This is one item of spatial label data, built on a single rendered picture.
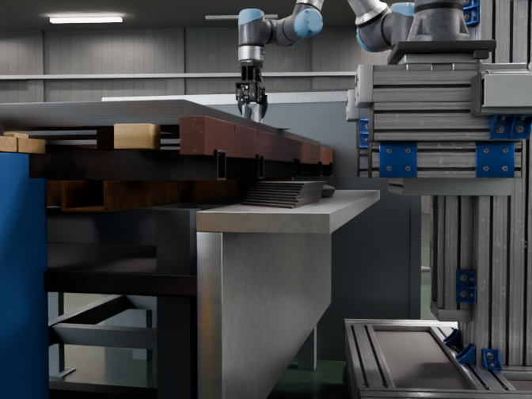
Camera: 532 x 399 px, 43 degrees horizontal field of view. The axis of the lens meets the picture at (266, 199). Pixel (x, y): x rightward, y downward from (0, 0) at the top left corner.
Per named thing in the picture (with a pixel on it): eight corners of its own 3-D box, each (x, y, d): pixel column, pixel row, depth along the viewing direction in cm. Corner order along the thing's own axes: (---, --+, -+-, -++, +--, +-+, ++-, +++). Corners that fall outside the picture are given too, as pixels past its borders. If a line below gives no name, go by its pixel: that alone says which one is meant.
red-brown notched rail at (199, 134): (180, 154, 106) (179, 115, 106) (322, 165, 264) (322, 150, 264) (204, 154, 105) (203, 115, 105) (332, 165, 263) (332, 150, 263)
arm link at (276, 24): (309, 43, 203) (277, 40, 198) (289, 50, 213) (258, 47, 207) (309, 17, 203) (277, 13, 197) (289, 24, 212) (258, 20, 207)
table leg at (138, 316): (132, 359, 270) (131, 188, 267) (138, 355, 275) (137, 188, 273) (146, 359, 268) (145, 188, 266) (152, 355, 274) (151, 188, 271)
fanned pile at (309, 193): (221, 207, 111) (221, 184, 111) (271, 199, 149) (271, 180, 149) (295, 208, 109) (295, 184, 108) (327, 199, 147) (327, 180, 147)
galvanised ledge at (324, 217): (196, 231, 102) (195, 211, 101) (319, 199, 228) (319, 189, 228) (329, 233, 97) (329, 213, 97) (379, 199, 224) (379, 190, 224)
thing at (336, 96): (102, 107, 283) (101, 97, 283) (156, 118, 342) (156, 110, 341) (422, 100, 255) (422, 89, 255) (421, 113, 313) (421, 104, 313)
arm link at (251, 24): (271, 9, 200) (245, 5, 196) (271, 47, 201) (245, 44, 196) (258, 15, 207) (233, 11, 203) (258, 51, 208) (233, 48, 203)
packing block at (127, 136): (113, 149, 107) (113, 123, 107) (127, 150, 112) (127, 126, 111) (149, 148, 105) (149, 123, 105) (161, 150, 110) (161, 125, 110)
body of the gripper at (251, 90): (234, 102, 198) (233, 60, 198) (241, 104, 207) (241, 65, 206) (260, 101, 197) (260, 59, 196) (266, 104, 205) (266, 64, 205)
